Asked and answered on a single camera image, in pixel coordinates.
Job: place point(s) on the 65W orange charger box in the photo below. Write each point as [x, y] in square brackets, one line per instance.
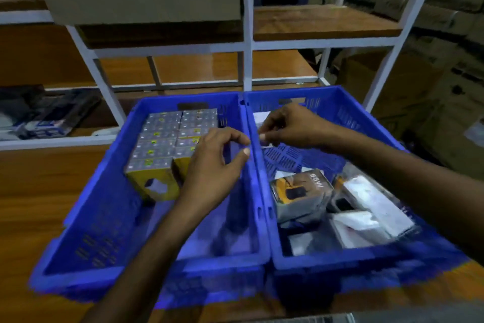
[302, 202]

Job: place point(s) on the person's left forearm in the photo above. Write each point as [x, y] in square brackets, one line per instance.
[143, 266]

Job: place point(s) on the yellow sample box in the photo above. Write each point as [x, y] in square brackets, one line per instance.
[166, 116]

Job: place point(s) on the person's left hand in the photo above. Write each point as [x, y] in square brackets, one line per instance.
[211, 179]

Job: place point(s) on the group of yellow charger boxes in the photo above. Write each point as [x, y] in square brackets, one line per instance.
[159, 145]

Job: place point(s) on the blue plastic crate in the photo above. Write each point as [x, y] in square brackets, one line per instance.
[113, 220]
[302, 160]

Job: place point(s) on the white charger box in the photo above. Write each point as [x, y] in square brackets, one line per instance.
[342, 205]

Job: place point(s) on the person's right forearm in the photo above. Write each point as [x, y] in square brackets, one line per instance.
[416, 186]

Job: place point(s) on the person's right hand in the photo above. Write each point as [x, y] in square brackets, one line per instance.
[302, 128]

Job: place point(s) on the open brown cardboard box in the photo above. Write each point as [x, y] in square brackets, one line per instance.
[408, 81]

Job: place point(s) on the white metal shelving rack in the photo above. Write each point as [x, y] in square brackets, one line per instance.
[38, 202]

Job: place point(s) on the blue white packet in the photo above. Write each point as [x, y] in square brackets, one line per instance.
[49, 126]

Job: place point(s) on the white plastic piece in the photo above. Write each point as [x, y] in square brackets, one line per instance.
[106, 131]

